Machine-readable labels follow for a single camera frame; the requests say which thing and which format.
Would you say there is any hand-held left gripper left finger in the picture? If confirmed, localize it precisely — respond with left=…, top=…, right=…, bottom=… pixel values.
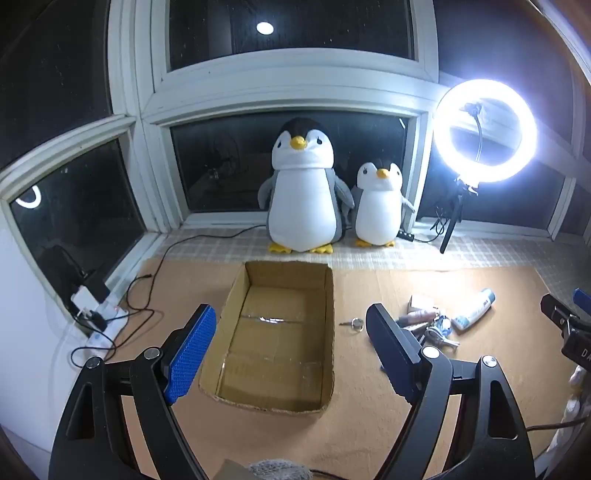
left=48, top=303, right=218, bottom=480

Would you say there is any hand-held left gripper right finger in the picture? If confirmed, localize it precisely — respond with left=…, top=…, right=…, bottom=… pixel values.
left=366, top=303, right=536, bottom=480

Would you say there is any white spray bottle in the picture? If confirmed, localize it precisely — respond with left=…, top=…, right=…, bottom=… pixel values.
left=398, top=310, right=437, bottom=326

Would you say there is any white tube with blue cap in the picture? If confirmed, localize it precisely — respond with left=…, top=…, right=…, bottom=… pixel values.
left=451, top=288, right=497, bottom=330

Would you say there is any cardboard box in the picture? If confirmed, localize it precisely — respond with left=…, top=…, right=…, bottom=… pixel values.
left=198, top=261, right=335, bottom=414

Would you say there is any checked tablecloth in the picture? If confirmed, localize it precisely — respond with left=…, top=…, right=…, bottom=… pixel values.
left=148, top=226, right=591, bottom=278

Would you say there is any white power strip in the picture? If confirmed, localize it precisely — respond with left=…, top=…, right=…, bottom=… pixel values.
left=71, top=302, right=127, bottom=365

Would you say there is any white charger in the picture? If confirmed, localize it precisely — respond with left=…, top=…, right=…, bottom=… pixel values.
left=70, top=286, right=100, bottom=319

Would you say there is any grey knitted cloth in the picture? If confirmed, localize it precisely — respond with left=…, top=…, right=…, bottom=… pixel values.
left=249, top=457, right=311, bottom=480

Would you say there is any small penguin plush toy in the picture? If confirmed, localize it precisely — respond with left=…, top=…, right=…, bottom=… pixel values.
left=351, top=159, right=416, bottom=247

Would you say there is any black power adapter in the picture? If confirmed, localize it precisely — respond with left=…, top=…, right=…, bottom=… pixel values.
left=39, top=244, right=112, bottom=301

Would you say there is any large penguin plush toy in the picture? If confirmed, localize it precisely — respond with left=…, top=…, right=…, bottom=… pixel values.
left=257, top=117, right=355, bottom=254

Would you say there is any thin black cable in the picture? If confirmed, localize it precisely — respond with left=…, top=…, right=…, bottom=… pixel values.
left=126, top=225, right=271, bottom=324

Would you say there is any black ring light tripod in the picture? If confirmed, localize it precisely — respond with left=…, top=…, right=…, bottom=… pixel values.
left=438, top=178, right=481, bottom=254

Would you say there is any white ring light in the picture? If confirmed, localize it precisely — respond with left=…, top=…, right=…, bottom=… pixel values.
left=434, top=79, right=537, bottom=183

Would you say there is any white window frame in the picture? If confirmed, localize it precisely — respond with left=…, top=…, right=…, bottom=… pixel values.
left=0, top=0, right=591, bottom=241

